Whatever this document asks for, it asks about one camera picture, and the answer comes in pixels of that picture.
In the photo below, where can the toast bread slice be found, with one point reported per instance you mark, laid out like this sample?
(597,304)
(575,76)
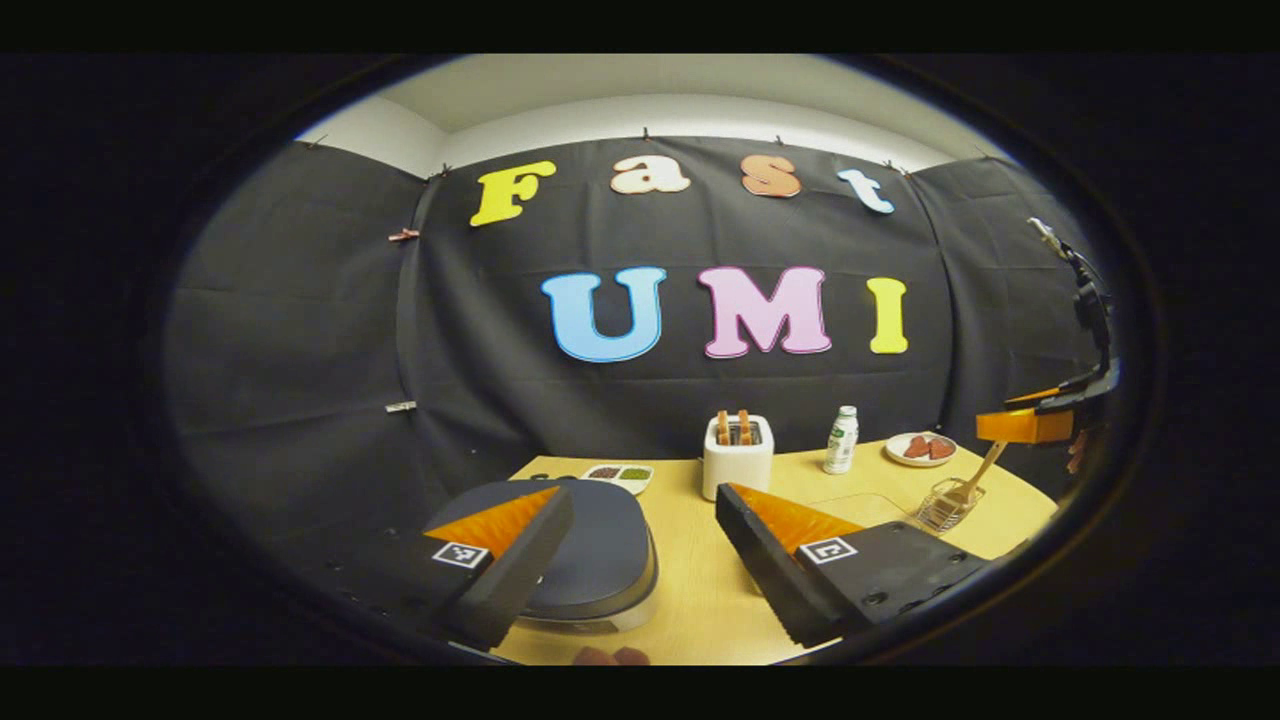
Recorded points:
(722,428)
(745,427)

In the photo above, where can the wooden spoon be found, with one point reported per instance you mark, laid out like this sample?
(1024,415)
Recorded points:
(985,470)

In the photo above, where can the divided white seasoning dish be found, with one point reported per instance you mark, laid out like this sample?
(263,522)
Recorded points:
(618,477)

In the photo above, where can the red meat piece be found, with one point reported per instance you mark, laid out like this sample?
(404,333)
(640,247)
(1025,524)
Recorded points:
(941,449)
(916,448)

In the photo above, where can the black backdrop cloth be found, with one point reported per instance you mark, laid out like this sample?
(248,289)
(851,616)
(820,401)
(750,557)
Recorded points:
(300,350)

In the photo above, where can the white round plate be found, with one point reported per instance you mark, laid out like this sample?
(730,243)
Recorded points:
(895,452)

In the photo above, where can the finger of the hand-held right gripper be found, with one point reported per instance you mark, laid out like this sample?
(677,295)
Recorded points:
(1035,396)
(1025,426)

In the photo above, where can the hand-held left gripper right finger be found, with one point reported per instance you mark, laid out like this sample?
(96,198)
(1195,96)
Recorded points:
(770,570)

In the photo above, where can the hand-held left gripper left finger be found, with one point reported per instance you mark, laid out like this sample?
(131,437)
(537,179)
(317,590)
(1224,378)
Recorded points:
(520,570)

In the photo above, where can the red cloth clip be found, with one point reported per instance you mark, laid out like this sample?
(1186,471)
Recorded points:
(404,235)

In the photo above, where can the white toaster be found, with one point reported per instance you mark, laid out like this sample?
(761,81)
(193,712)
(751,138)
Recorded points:
(738,470)

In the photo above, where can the dark grey rice cooker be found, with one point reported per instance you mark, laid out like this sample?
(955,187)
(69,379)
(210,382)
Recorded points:
(600,560)

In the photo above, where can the white drink bottle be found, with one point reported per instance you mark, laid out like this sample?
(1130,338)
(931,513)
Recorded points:
(840,445)

